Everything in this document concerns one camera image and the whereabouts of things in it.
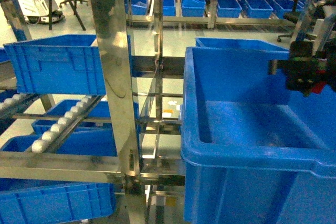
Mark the stainless steel rack post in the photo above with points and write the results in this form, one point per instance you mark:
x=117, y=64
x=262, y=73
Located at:
x=111, y=29

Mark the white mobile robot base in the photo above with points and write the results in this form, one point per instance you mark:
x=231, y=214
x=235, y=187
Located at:
x=39, y=11

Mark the large blue front bin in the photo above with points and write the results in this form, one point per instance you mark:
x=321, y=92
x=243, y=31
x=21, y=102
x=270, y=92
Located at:
x=254, y=151

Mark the blue crate lower left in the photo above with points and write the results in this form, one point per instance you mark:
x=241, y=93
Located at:
x=43, y=201

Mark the blue bin behind front bin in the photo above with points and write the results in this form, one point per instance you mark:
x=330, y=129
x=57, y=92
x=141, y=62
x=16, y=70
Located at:
x=252, y=44

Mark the blue crate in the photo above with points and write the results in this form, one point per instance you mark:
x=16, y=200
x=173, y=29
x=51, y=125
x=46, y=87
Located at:
x=65, y=64
x=43, y=201

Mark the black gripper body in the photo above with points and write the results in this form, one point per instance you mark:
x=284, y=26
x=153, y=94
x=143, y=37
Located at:
x=305, y=71

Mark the blue crate upper left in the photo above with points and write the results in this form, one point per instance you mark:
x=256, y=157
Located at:
x=65, y=64

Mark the white roller conveyor track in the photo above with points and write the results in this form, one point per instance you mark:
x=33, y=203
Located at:
x=68, y=114

